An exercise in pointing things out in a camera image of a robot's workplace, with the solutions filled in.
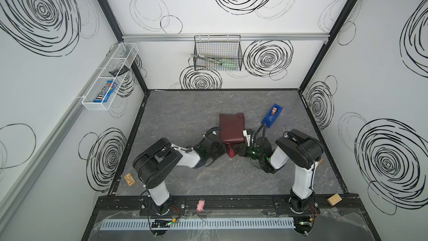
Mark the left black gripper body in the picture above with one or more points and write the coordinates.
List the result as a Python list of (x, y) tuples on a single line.
[(219, 150)]

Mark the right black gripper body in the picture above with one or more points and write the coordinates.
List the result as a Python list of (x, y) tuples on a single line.
[(252, 153)]

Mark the red wrapping paper sheet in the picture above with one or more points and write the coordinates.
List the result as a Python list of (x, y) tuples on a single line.
[(231, 134)]

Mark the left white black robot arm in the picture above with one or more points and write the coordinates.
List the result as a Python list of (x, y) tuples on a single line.
[(155, 163)]

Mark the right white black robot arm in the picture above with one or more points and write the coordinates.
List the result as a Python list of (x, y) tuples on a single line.
[(304, 151)]

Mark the blue tape dispenser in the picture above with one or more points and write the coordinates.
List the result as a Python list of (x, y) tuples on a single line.
[(272, 115)]

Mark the small pink pig figure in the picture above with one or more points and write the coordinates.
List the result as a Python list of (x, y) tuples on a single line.
[(200, 206)]

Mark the wooden stamped tile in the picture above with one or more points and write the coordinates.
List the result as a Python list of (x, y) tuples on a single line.
[(129, 179)]

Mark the green item in basket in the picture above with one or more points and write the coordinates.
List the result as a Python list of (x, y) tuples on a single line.
[(230, 64)]

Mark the metal tongs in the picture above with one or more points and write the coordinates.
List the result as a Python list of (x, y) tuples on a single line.
[(207, 59)]

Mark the small wooden block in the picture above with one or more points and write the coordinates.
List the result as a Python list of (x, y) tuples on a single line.
[(334, 199)]

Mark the blue candy packet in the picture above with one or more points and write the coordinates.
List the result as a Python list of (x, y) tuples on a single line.
[(105, 92)]

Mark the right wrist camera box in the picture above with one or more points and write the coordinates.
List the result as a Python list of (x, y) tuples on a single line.
[(249, 135)]

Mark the grey slotted cable duct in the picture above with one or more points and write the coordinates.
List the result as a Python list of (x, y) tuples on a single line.
[(196, 224)]

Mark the black wire wall basket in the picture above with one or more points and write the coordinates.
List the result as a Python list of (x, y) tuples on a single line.
[(218, 47)]

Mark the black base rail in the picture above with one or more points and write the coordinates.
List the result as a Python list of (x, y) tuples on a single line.
[(183, 205)]

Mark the white wire wall shelf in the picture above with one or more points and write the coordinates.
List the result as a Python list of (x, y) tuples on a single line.
[(119, 55)]

